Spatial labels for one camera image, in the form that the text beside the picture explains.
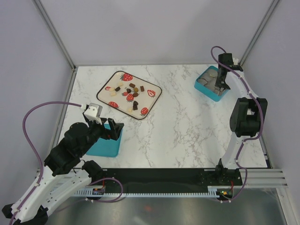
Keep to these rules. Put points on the strawberry print tray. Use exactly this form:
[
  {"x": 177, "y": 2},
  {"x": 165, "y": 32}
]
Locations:
[{"x": 123, "y": 100}]

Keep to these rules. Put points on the teal chocolate box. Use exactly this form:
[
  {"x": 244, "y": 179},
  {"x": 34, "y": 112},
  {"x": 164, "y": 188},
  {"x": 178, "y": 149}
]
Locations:
[{"x": 206, "y": 84}]

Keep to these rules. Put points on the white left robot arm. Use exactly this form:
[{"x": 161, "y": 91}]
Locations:
[{"x": 43, "y": 197}]

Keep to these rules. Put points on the dark heart chocolate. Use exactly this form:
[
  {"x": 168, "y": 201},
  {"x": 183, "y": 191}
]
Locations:
[{"x": 135, "y": 103}]

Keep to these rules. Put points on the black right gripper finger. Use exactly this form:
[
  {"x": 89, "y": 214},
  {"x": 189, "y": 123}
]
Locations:
[
  {"x": 222, "y": 78},
  {"x": 218, "y": 82}
]

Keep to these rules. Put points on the aluminium frame rail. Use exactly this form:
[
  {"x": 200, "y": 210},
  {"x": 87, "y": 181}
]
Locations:
[{"x": 251, "y": 178}]

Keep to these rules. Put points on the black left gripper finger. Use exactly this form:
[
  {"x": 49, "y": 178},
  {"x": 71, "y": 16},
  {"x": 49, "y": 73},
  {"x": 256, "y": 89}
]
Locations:
[
  {"x": 115, "y": 129},
  {"x": 98, "y": 124}
]

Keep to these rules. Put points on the white rectangular chocolate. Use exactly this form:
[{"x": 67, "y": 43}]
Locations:
[{"x": 113, "y": 93}]

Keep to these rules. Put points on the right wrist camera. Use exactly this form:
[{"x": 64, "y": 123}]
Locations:
[{"x": 236, "y": 63}]

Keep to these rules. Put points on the metal serving tongs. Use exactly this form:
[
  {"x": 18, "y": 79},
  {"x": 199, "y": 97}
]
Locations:
[{"x": 218, "y": 91}]

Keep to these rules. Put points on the teal box lid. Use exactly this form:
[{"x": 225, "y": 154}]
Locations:
[{"x": 105, "y": 148}]

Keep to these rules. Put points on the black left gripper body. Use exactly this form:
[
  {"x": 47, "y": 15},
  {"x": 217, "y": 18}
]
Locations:
[{"x": 96, "y": 133}]

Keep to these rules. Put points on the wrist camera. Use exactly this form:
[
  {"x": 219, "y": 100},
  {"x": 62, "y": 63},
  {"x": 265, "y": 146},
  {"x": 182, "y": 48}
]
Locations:
[
  {"x": 91, "y": 113},
  {"x": 236, "y": 63}
]

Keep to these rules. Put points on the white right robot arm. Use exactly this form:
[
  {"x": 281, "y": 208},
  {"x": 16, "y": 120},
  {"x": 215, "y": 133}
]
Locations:
[{"x": 247, "y": 118}]

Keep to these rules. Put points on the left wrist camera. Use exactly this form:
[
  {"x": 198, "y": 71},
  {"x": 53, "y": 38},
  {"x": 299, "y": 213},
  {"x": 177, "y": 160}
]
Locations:
[{"x": 91, "y": 113}]

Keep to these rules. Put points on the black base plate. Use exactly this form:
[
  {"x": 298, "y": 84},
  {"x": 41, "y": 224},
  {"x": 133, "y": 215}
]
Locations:
[{"x": 172, "y": 180}]

